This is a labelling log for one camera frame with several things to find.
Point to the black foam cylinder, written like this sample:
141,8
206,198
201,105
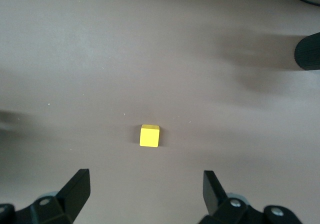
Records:
308,51

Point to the yellow wooden block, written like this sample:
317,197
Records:
149,137

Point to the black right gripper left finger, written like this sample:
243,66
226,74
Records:
75,196

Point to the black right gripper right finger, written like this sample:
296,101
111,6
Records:
215,199

